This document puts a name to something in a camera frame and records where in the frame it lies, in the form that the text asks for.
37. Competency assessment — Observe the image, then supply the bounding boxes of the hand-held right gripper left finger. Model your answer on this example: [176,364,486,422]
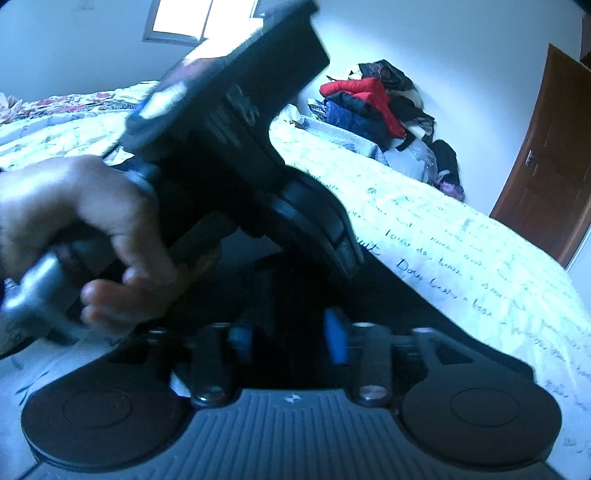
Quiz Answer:
[147,322,254,409]

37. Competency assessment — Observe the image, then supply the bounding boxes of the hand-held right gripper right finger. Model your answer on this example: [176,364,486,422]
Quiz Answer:
[323,309,467,407]

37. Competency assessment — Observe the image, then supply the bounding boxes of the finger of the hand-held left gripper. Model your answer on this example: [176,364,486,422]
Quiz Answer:
[272,168,365,282]

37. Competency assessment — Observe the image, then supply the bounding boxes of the black pants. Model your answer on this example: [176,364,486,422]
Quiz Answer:
[106,240,539,393]

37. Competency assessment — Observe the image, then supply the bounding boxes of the person's left hand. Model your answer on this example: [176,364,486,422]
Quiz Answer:
[0,156,182,327]

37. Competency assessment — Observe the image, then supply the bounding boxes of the light blue blanket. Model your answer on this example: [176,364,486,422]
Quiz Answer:
[295,115,389,164]

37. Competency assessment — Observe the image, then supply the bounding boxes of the clear plastic bag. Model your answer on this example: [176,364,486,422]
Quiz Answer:
[385,138,437,183]

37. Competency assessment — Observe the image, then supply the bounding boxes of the navy blue jacket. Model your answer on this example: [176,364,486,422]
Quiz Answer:
[323,92,393,148]

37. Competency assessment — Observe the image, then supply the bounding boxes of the window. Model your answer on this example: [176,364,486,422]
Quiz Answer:
[142,0,262,44]

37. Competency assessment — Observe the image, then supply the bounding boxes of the purple cloth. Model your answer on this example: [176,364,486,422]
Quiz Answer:
[436,180,465,201]

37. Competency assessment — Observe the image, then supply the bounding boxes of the red jacket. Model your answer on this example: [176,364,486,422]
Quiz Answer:
[320,78,407,139]

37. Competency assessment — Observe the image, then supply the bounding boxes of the white script-printed bedsheet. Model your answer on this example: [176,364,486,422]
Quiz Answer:
[0,80,591,480]

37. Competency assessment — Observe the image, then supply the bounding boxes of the pile of clothes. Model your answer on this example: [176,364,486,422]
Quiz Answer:
[307,59,465,201]

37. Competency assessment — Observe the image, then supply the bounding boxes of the floral blanket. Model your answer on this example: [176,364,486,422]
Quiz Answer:
[0,90,160,123]

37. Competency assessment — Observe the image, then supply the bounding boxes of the brown wooden door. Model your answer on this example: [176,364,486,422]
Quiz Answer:
[489,43,591,268]

